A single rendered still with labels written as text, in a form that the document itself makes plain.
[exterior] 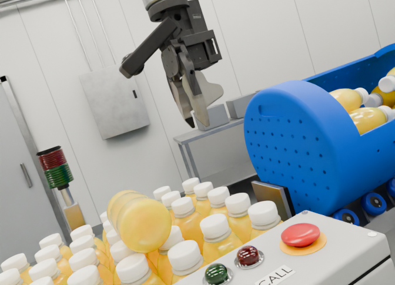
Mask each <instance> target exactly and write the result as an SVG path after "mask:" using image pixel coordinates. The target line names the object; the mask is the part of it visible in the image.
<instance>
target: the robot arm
mask: <svg viewBox="0 0 395 285"><path fill-rule="evenodd" d="M142 1H143V4H144V7H145V9H146V11H147V12H148V15H149V19H150V21H151V22H161V23H160V24H159V25H158V26H157V27H156V28H155V29H154V31H153V32H152V33H151V34H150V35H149V36H148V37H147V38H146V39H145V40H144V41H143V42H142V43H141V44H140V45H139V46H138V47H137V48H136V49H135V50H134V51H133V52H131V53H127V54H126V55H125V56H124V57H123V58H122V62H121V66H120V68H119V71H120V73H121V74H122V75H123V76H124V77H126V78H127V79H130V78H131V77H132V76H133V75H134V76H136V75H138V74H140V73H141V72H142V71H143V69H144V67H145V62H146V61H147V60H148V59H149V58H150V57H151V56H152V55H153V54H154V53H155V52H156V51H157V50H158V49H159V50H160V51H161V60H162V64H163V68H164V70H165V73H166V79H167V82H168V85H169V88H170V91H171V93H172V96H173V98H174V101H175V102H176V104H177V107H178V109H179V111H180V113H181V115H182V117H183V119H184V121H185V122H186V123H187V124H188V125H189V126H190V127H191V128H195V124H194V121H193V116H192V114H191V111H192V110H194V111H195V115H196V118H197V120H198V121H200V122H201V123H202V124H203V125H205V126H206V127H208V126H210V123H209V116H208V112H207V107H208V106H209V105H211V104H212V103H213V102H215V101H216V100H218V99H219V98H220V97H222V96H223V93H224V91H223V88H222V86H221V85H220V84H216V83H209V82H208V81H207V80H206V78H205V76H204V74H203V73H202V72H201V70H204V69H207V68H209V67H210V66H212V65H214V64H216V63H218V61H219V60H221V59H222V56H221V53H220V49H219V46H218V44H217V40H216V37H215V33H214V31H213V29H211V30H208V28H207V25H206V22H205V18H204V16H203V12H202V9H201V7H200V3H199V0H189V1H188V0H142ZM212 39H213V40H214V42H215V46H216V49H217V52H218V53H217V54H216V51H215V47H214V45H213V40H212ZM180 77H182V79H181V80H180Z"/></svg>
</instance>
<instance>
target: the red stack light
mask: <svg viewBox="0 0 395 285"><path fill-rule="evenodd" d="M37 159H38V162H39V164H40V166H41V169H42V171H45V170H49V169H52V168H54V167H57V166H60V165H62V164H65V163H67V160H66V157H65V154H64V152H63V149H58V150H55V151H53V152H50V153H47V154H44V155H41V156H38V157H37Z"/></svg>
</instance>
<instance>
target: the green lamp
mask: <svg viewBox="0 0 395 285"><path fill-rule="evenodd" d="M228 274H229V272H228V270H227V268H226V266H225V265H224V264H222V263H213V264H211V265H210V266H208V267H207V269H206V270H205V280H206V282H207V283H209V284H217V283H220V282H222V281H224V280H225V279H226V278H227V276H228Z"/></svg>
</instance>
